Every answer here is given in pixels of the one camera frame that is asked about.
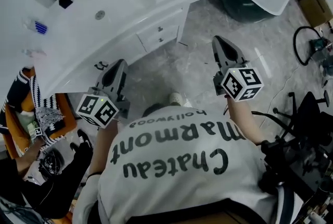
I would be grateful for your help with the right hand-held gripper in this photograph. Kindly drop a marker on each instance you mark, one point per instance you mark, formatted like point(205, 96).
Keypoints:
point(242, 85)

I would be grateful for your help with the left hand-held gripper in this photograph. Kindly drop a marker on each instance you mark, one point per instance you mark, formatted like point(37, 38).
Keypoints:
point(97, 112)

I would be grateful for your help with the white drawer with black knob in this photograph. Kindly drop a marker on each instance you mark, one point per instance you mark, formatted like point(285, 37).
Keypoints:
point(171, 36)
point(171, 25)

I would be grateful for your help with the person's left forearm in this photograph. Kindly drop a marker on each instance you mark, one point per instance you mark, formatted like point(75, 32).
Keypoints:
point(102, 144)

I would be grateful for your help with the person's right forearm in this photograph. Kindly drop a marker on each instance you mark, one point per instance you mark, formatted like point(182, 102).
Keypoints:
point(242, 118)

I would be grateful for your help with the person's black trousers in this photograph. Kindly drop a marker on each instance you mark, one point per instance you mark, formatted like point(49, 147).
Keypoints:
point(153, 110)

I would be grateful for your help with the person's right white clog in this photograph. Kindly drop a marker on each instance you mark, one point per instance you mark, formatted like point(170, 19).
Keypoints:
point(175, 98)

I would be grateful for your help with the chrome sink drain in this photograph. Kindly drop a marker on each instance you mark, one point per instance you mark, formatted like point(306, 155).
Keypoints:
point(99, 14)

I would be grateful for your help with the black white striped blanket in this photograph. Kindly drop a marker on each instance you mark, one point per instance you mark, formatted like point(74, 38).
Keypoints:
point(36, 87)

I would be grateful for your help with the small clear bottle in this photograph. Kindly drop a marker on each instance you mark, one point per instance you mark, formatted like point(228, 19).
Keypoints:
point(36, 54)

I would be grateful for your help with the clear bottle blue label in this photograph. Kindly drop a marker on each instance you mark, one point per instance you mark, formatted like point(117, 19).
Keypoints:
point(39, 27)

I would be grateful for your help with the pale green cloth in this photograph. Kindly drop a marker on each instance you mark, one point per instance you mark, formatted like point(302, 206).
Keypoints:
point(24, 118)

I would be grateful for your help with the black office chair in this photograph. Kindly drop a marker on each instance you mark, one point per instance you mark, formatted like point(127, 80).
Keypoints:
point(310, 108)

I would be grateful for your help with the large cardboard box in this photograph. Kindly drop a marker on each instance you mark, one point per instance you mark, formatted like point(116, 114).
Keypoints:
point(316, 8)

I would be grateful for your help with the black throw with white fringe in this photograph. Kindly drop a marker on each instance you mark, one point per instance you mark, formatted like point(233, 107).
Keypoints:
point(14, 92)

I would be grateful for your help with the orange sofa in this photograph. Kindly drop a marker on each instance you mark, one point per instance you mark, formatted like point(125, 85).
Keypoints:
point(15, 137)

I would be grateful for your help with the person's white printed T-shirt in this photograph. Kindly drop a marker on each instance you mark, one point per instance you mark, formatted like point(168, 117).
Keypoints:
point(169, 191)

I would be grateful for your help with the black waist pack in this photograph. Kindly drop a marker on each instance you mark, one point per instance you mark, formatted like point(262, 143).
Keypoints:
point(294, 163)

